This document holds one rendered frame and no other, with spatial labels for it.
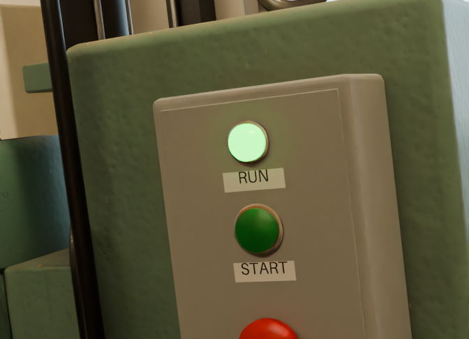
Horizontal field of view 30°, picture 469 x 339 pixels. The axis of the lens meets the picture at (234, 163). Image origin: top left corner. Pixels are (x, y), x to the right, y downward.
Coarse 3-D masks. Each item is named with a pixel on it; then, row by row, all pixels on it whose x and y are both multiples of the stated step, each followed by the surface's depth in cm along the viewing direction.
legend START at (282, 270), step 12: (240, 264) 40; (252, 264) 40; (264, 264) 40; (276, 264) 40; (288, 264) 39; (240, 276) 40; (252, 276) 40; (264, 276) 40; (276, 276) 40; (288, 276) 39
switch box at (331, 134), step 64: (192, 128) 41; (320, 128) 38; (384, 128) 42; (192, 192) 41; (256, 192) 40; (320, 192) 38; (384, 192) 41; (192, 256) 41; (256, 256) 40; (320, 256) 39; (384, 256) 40; (192, 320) 42; (320, 320) 39; (384, 320) 39
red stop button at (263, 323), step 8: (256, 320) 40; (264, 320) 39; (272, 320) 39; (248, 328) 40; (256, 328) 39; (264, 328) 39; (272, 328) 39; (280, 328) 39; (288, 328) 39; (240, 336) 40; (248, 336) 39; (256, 336) 39; (264, 336) 39; (272, 336) 39; (280, 336) 39; (288, 336) 39; (296, 336) 39
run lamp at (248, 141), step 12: (240, 132) 39; (252, 132) 39; (264, 132) 39; (228, 144) 40; (240, 144) 39; (252, 144) 39; (264, 144) 39; (240, 156) 39; (252, 156) 39; (264, 156) 39
